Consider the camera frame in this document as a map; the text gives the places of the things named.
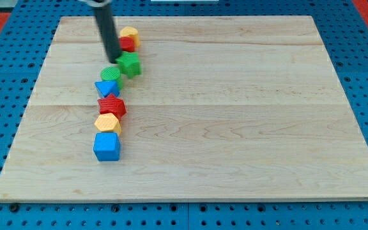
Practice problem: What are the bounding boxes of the yellow hexagon block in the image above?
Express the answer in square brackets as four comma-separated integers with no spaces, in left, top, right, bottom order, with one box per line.
[94,113,122,135]

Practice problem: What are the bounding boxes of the blue triangle block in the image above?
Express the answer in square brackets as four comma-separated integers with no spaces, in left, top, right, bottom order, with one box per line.
[95,80,119,98]

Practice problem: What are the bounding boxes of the blue cube block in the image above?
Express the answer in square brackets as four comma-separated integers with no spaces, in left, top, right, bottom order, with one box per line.
[93,132,121,162]

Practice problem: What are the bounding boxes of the green star block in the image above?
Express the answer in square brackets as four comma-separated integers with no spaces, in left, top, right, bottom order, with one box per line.
[116,51,142,79]

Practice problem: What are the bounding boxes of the light wooden board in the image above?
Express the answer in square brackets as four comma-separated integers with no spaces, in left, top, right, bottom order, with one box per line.
[0,16,368,203]

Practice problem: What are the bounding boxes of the green circle block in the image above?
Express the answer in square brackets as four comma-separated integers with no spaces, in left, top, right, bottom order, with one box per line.
[100,66,124,89]

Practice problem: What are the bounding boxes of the yellow rounded block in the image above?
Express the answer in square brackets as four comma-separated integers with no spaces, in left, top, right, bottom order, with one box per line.
[120,26,141,47]

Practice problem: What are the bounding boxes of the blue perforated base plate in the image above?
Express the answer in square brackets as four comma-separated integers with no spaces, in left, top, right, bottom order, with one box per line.
[0,1,368,229]

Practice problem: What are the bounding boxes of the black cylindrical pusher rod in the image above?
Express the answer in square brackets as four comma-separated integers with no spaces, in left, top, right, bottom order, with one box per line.
[92,0,122,64]

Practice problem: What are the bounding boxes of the red rounded block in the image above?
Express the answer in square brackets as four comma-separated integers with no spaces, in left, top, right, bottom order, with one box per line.
[118,36,135,52]

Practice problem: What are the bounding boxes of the red star block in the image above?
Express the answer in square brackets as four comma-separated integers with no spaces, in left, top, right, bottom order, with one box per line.
[97,93,127,120]

